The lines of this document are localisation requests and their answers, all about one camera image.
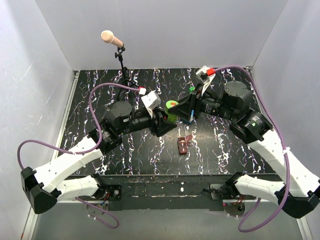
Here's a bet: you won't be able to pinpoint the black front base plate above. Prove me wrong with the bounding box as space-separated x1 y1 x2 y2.
77 174 253 212

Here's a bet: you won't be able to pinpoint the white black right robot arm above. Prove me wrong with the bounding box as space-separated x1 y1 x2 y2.
168 81 320 219

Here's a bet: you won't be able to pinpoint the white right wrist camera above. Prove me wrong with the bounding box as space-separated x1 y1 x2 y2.
196 65 216 96

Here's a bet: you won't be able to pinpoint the brown weekly pill organizer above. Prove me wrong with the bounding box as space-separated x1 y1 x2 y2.
177 134 193 155

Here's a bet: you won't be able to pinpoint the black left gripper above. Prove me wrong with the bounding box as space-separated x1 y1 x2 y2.
118 105 177 135

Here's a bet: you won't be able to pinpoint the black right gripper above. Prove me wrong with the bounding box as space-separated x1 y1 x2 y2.
167 81 236 123

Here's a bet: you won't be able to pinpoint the green lidded pill bottle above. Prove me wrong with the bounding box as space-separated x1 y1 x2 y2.
163 99 180 124

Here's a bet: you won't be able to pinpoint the black microphone tripod stand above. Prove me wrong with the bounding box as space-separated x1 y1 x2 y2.
114 46 140 92

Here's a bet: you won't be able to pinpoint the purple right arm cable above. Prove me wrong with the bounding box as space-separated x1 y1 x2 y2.
213 65 291 233

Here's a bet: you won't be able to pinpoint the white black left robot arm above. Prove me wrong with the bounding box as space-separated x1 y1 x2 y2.
20 101 177 214

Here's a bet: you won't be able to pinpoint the blue grey toy bricks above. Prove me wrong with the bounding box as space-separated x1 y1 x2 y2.
183 117 194 125

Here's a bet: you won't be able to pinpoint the aluminium frame rail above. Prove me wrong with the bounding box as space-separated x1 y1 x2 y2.
20 70 80 240

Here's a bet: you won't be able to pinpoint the pink foam microphone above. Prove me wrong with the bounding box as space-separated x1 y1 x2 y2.
100 30 124 48

